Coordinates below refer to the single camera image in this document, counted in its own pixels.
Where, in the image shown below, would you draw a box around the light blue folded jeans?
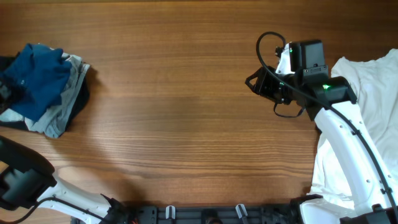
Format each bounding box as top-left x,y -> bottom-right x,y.
1,44 -> 90,138

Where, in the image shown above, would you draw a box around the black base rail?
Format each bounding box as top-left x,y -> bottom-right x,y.
108,204 -> 299,224

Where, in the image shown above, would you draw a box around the right white rail clip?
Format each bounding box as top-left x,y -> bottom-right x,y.
235,203 -> 248,220

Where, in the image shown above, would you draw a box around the black folded garment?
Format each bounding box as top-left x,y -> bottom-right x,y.
1,53 -> 90,138

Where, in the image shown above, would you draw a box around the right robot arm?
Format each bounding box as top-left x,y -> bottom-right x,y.
245,65 -> 397,223

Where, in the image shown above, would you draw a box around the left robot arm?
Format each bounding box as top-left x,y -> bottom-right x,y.
1,136 -> 131,223

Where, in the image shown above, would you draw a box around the white rail clip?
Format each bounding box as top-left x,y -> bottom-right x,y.
235,203 -> 248,220
165,205 -> 176,220

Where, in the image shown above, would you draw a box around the right black cable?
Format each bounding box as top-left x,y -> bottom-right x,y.
256,31 -> 398,215

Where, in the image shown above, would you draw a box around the blue t-shirt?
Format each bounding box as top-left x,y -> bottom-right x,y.
1,44 -> 72,121

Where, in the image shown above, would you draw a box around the left white rail clip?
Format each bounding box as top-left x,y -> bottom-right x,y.
165,205 -> 176,220

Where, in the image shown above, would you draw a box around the white garment pile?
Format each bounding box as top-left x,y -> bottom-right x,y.
309,49 -> 397,209

